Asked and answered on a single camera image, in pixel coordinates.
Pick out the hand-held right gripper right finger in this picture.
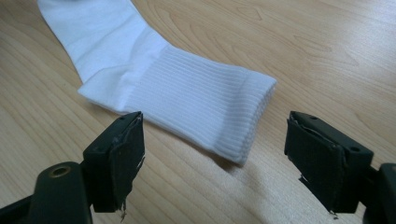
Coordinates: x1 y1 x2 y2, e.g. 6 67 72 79
284 110 375 219

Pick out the white sock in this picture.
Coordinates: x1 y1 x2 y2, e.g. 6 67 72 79
36 0 277 166

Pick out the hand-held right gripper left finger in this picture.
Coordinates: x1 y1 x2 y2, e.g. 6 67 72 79
82 111 147 222

